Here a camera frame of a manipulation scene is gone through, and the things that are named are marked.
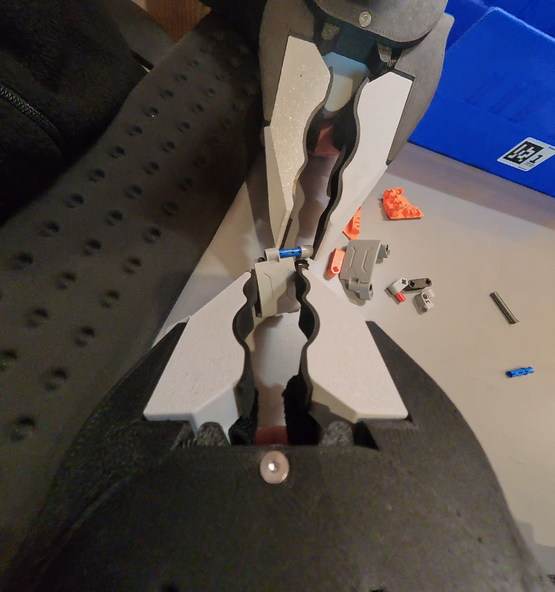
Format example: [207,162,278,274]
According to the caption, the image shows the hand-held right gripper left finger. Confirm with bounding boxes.
[142,269,259,437]

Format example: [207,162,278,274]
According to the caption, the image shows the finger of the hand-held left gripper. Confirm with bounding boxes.
[263,35,333,249]
[313,73,414,252]

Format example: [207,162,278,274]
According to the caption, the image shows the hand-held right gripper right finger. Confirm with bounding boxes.
[292,264,409,434]

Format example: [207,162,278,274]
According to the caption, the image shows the small orange liftarm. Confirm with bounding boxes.
[324,245,345,281]

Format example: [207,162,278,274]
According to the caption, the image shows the person's left hand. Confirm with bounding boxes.
[307,120,340,158]

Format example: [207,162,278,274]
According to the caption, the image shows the orange toy part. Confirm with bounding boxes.
[380,186,425,222]
[341,207,364,242]

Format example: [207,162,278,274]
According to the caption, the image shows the grey toy part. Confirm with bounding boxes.
[340,238,394,301]

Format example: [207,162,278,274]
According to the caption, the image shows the black short liftarm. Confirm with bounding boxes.
[402,274,436,294]

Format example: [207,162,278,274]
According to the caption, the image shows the blue plastic bin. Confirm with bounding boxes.
[408,0,555,207]

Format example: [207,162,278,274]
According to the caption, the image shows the black foam pad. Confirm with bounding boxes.
[0,10,271,560]

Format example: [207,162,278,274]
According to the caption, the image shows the black connector pin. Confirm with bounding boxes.
[489,290,520,325]

